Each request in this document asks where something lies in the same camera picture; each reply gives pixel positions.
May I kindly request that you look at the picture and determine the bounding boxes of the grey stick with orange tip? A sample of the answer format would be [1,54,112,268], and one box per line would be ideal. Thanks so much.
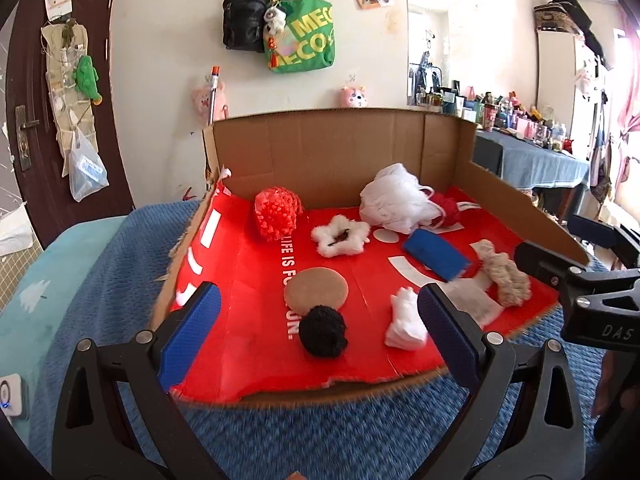
[207,65,222,126]

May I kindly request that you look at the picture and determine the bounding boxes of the cardboard box with red lining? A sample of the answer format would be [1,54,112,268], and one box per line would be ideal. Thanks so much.
[150,106,591,408]

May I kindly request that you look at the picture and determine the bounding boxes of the black yarn pompom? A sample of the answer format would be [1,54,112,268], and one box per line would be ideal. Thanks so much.
[298,304,349,359]

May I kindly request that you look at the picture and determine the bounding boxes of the pink pig plush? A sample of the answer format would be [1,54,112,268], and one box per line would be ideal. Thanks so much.
[192,77,228,126]

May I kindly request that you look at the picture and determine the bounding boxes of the person's right hand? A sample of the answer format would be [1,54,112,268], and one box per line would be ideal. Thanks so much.
[592,347,640,441]

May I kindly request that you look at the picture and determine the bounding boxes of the beige hanging organizer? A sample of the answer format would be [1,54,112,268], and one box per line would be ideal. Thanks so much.
[40,17,103,178]

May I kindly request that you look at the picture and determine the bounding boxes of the black backpack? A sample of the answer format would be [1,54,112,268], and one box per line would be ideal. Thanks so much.
[221,0,271,52]

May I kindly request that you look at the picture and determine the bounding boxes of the black bag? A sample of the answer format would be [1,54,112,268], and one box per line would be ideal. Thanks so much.
[550,0,613,68]

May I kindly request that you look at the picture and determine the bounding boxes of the blue tablecloth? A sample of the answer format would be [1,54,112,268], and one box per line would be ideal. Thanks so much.
[472,130,591,206]

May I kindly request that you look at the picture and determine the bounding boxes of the beige crochet rope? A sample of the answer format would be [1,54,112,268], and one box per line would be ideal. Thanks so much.
[470,239,532,307]

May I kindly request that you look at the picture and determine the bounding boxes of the hanging clothes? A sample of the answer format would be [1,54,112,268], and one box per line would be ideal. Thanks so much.
[575,55,616,201]

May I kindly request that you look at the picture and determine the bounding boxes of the tan round pad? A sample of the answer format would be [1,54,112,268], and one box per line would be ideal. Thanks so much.
[283,267,349,317]

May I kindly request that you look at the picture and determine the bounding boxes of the red foam net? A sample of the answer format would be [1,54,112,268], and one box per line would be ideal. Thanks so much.
[254,186,305,244]

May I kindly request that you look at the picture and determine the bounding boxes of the green plush toy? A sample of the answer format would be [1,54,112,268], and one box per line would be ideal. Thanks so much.
[72,55,103,106]

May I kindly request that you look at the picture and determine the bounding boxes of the grid cutting mat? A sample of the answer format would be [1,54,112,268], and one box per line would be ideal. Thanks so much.
[0,245,41,306]

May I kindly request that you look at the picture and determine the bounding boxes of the pink bear plush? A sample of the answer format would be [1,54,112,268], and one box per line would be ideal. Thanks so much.
[340,85,368,109]

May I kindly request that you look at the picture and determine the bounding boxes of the blue knitted blanket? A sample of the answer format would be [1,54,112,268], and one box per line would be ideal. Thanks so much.
[27,200,640,480]

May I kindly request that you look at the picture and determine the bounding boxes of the white fluffy scrunchie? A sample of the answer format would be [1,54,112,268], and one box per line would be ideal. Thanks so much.
[310,214,372,259]

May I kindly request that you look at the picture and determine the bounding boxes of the blue sponge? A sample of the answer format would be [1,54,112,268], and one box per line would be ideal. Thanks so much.
[402,230,473,282]

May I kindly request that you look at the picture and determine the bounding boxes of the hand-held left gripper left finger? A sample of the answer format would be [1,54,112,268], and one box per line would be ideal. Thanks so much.
[51,281,228,480]

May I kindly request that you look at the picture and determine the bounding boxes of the green tote bag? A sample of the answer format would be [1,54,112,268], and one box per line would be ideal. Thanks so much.
[264,0,336,74]

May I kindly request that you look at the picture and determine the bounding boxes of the white square device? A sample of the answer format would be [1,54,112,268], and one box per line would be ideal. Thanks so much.
[0,374,30,421]

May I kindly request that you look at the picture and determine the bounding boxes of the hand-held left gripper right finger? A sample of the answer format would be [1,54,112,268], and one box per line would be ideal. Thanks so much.
[416,282,587,480]

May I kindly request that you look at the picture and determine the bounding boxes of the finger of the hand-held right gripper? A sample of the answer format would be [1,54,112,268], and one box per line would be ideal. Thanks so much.
[514,241,598,301]
[568,213,640,270]

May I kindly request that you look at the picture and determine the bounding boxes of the clear plastic bag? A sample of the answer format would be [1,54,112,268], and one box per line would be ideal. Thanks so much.
[68,127,109,203]

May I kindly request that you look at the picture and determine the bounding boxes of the pink curtain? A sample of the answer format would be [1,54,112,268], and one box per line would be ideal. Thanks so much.
[615,10,640,201]

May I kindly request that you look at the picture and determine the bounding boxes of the red knitted pouch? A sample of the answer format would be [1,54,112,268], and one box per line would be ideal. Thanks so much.
[430,192,481,233]

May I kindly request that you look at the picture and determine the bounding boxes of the dark wooden door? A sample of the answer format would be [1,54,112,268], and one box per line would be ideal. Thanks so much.
[10,0,136,248]

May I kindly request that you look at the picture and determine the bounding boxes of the metal door handle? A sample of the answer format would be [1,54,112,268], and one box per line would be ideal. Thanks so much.
[14,105,41,172]

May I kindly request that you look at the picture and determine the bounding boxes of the patterned suitcase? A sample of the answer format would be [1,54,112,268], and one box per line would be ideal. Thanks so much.
[534,2,586,35]

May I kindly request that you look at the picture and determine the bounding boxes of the white mesh bath pouf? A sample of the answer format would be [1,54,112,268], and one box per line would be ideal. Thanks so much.
[359,162,436,235]

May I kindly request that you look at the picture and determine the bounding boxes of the panda plush keychain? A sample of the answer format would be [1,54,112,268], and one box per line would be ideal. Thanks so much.
[263,5,289,68]

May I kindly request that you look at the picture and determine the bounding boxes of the white wardrobe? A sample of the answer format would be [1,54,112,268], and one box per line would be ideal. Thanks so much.
[536,30,616,196]

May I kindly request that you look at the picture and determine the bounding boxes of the wall mirror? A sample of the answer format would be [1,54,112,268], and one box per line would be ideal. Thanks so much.
[405,0,453,108]

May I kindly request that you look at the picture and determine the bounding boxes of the teal bedsheet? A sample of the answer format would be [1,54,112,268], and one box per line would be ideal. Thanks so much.
[0,215,131,461]

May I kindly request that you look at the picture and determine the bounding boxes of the white cloth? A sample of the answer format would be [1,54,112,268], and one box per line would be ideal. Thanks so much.
[384,286,431,349]

